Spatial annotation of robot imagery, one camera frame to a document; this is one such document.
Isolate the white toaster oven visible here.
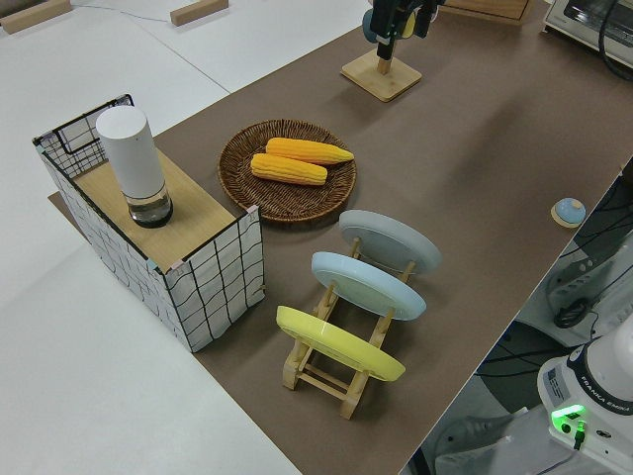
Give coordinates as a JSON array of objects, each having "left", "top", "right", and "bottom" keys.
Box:
[{"left": 541, "top": 0, "right": 633, "bottom": 59}]

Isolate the yellow corn cob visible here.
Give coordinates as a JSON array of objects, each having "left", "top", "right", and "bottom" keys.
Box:
[
  {"left": 250, "top": 152, "right": 328, "bottom": 187},
  {"left": 265, "top": 137, "right": 356, "bottom": 166}
]

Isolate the wooden mug stand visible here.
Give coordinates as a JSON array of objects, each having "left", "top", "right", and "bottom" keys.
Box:
[{"left": 339, "top": 47, "right": 423, "bottom": 104}]

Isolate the black coiled cable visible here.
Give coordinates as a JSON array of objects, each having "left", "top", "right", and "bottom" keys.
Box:
[{"left": 553, "top": 296, "right": 594, "bottom": 331}]

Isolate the wooden block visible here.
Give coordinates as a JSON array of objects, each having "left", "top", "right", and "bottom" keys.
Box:
[
  {"left": 0, "top": 4, "right": 53, "bottom": 35},
  {"left": 170, "top": 0, "right": 229, "bottom": 26}
]

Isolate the grey plate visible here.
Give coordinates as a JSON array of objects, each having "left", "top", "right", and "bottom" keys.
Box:
[{"left": 338, "top": 209, "right": 442, "bottom": 273}]

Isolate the black power cable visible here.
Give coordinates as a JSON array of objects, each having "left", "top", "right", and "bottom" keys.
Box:
[{"left": 595, "top": 0, "right": 633, "bottom": 83}]

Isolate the wooden plate rack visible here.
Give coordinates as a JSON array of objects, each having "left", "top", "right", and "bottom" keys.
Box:
[{"left": 281, "top": 237, "right": 419, "bottom": 421}]

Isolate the dark blue mug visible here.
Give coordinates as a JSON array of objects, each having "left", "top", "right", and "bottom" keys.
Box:
[{"left": 362, "top": 8, "right": 417, "bottom": 45}]

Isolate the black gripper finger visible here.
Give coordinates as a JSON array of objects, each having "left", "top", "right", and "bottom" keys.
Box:
[
  {"left": 417, "top": 0, "right": 440, "bottom": 39},
  {"left": 370, "top": 0, "right": 398, "bottom": 59}
]

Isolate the blue call bell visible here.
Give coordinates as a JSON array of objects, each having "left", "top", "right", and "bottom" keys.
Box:
[{"left": 550, "top": 197, "right": 588, "bottom": 229}]

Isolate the light blue plate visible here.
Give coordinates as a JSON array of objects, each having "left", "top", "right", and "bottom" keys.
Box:
[{"left": 311, "top": 250, "right": 427, "bottom": 323}]

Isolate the brown wicker basket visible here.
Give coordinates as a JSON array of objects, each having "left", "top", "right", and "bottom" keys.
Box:
[{"left": 218, "top": 119, "right": 358, "bottom": 227}]

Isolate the white power strip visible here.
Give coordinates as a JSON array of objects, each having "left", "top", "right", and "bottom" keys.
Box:
[{"left": 543, "top": 237, "right": 617, "bottom": 323}]

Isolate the wire grid shelf wooden board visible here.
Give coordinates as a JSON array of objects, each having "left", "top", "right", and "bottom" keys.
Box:
[{"left": 33, "top": 92, "right": 266, "bottom": 353}]

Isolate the brown table mat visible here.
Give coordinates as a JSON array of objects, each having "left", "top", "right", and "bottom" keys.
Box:
[{"left": 46, "top": 0, "right": 633, "bottom": 475}]

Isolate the yellow plate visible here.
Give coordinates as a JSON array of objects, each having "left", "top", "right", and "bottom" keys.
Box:
[{"left": 275, "top": 305, "right": 407, "bottom": 383}]

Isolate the wooden drawer cabinet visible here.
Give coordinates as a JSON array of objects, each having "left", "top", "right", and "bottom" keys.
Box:
[{"left": 439, "top": 0, "right": 533, "bottom": 26}]

